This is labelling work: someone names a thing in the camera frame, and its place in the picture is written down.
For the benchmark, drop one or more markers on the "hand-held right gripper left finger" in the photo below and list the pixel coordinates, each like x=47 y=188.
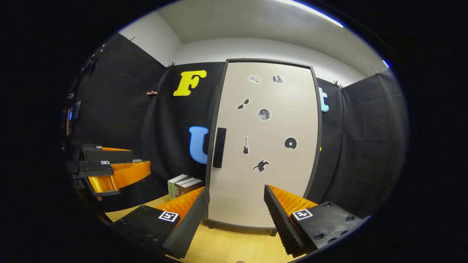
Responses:
x=192 y=223

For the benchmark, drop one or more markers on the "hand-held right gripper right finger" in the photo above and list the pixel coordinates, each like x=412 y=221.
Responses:
x=279 y=223

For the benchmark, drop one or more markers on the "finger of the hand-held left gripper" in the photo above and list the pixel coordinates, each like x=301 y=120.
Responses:
x=109 y=156
x=124 y=174

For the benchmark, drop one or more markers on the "white cabinet door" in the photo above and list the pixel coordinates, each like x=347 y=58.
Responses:
x=270 y=190

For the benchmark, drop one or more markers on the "dark grey cabinet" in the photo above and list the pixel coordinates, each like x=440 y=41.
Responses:
x=209 y=175

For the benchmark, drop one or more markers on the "black backdrop cloth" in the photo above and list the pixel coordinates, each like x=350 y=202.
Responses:
x=120 y=109

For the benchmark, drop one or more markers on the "small ceiling light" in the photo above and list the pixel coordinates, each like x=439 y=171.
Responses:
x=385 y=64

